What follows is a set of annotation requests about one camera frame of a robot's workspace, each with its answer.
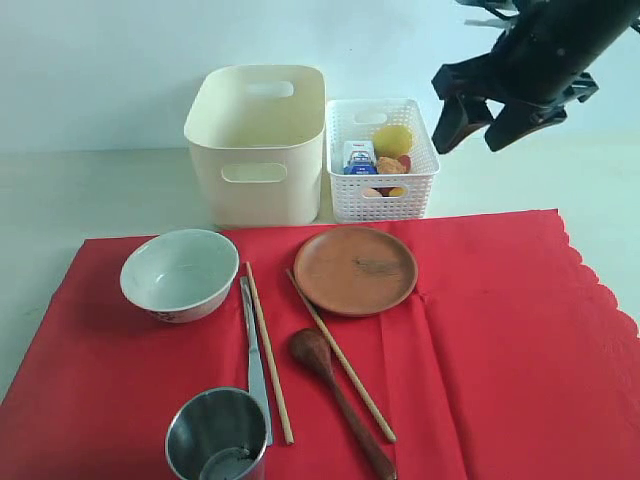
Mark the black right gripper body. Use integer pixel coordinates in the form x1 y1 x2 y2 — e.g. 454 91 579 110
432 1 635 120

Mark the red sausage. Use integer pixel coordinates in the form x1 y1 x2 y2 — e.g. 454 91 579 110
397 155 411 173

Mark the yellow lemon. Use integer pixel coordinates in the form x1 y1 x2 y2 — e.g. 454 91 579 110
372 125 413 158

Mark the fried breaded nugget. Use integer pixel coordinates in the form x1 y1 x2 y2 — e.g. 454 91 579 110
376 156 407 175

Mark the yellow cheese wedge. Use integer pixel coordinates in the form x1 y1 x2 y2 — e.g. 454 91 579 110
388 187 406 198

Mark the blue white milk carton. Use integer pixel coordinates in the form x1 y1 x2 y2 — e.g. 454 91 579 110
343 140 377 175

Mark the brown egg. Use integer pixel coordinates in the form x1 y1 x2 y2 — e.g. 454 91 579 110
363 188 382 198

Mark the brown round plate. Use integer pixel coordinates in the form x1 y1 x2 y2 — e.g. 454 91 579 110
293 225 419 317

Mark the dark wooden spoon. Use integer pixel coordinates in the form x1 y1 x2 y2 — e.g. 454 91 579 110
288 328 397 479

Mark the white ceramic bowl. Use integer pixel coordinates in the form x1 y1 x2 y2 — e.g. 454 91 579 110
119 229 240 324

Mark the stainless steel cup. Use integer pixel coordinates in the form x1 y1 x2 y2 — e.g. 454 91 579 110
164 387 267 479

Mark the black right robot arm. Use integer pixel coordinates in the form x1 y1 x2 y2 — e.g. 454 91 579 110
432 0 639 154

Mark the white perforated plastic basket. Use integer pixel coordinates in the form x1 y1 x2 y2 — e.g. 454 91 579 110
326 98 440 223

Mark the cream plastic storage bin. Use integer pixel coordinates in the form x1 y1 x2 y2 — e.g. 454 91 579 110
184 65 326 227

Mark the red table cloth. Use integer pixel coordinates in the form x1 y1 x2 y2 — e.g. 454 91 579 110
1 210 639 479

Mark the left wooden chopstick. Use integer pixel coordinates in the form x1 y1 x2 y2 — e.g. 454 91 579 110
246 262 295 445

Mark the wooden chopstick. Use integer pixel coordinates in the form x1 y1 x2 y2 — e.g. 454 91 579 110
286 269 397 443
246 262 295 445

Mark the right wooden chopstick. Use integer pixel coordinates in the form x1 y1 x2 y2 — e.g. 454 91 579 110
286 269 397 443

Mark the metal table knife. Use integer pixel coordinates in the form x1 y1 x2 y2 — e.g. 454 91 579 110
239 276 273 446

